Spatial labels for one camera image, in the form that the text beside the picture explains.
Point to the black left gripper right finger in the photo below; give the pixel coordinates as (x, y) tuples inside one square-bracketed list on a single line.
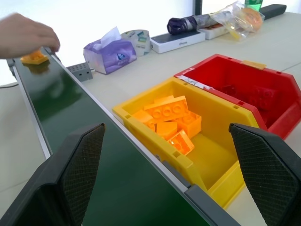
[(270, 171)]

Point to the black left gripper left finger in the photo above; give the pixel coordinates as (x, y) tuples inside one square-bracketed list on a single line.
[(58, 183)]

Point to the yellow toy building brick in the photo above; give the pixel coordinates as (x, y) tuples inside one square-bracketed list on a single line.
[(162, 100), (142, 117), (182, 143), (34, 57), (192, 123)]

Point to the dark green conveyor belt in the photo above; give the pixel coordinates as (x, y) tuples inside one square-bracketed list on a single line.
[(70, 106)]

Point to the person's bare hand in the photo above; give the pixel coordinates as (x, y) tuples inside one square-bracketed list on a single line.
[(23, 33)]

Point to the yellow plastic storage bin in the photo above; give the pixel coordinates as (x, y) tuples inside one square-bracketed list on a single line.
[(211, 153)]

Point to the red toy building brick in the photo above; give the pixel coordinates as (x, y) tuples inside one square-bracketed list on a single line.
[(264, 97)]

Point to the yellow sloped toy brick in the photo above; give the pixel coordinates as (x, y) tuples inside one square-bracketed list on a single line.
[(167, 129)]

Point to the grey perforated block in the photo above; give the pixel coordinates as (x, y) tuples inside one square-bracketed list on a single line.
[(80, 71)]

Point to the red plastic storage bin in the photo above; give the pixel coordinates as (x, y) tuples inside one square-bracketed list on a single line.
[(211, 70)]

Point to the large yellow six-stud brick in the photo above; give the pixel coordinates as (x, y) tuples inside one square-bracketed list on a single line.
[(168, 109)]

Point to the purple tissue pack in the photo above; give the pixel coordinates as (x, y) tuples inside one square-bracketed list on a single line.
[(113, 56)]

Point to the flat white box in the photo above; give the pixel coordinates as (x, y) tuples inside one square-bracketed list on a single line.
[(215, 33)]

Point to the clear plastic bag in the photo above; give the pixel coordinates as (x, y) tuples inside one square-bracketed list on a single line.
[(235, 26)]

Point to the round orange packet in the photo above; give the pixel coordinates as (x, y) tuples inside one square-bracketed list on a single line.
[(251, 18)]

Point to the white phone box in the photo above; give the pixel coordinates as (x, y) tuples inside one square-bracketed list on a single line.
[(176, 41)]

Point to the long black case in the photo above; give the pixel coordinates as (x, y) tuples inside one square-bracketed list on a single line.
[(274, 10)]

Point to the clear packing tape roll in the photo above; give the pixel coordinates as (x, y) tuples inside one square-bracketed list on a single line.
[(141, 40)]

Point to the green plastic bottle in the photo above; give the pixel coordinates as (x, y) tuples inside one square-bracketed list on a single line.
[(252, 4)]

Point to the folded dark purple umbrella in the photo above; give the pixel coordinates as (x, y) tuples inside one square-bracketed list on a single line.
[(185, 23)]

